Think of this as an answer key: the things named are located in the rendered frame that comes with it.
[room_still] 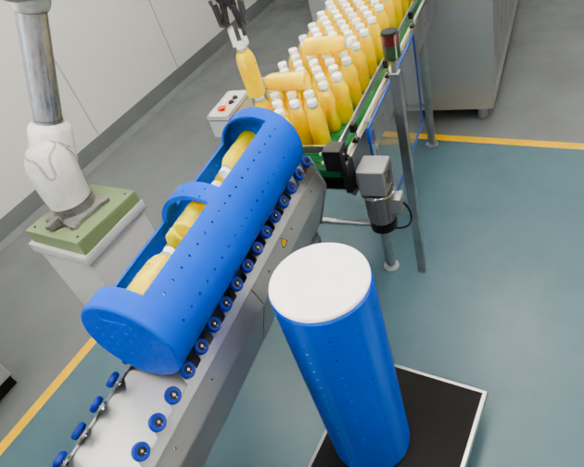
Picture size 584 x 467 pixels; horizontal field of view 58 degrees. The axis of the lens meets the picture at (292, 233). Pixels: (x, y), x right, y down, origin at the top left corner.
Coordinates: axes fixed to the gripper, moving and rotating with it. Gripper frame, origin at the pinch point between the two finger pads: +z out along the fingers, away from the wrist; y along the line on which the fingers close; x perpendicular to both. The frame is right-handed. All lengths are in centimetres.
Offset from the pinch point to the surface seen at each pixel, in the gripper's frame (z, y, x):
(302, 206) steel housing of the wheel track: 49, 25, -34
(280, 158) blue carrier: 24, 26, -39
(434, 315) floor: 138, 60, -8
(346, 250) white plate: 34, 56, -67
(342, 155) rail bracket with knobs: 40, 37, -16
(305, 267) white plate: 34, 46, -75
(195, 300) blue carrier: 25, 27, -97
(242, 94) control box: 27.7, -12.4, 7.9
